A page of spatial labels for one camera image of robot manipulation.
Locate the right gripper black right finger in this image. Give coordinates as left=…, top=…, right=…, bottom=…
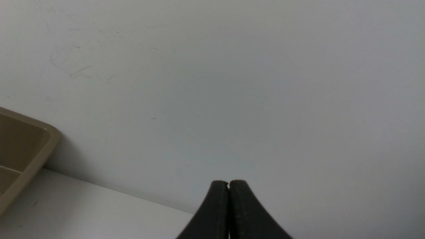
left=229, top=180, right=292, bottom=239

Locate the tan plastic bin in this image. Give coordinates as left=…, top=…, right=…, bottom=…
left=0, top=108, right=62, bottom=214

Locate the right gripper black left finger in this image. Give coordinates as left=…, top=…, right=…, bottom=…
left=177, top=181, right=229, bottom=239

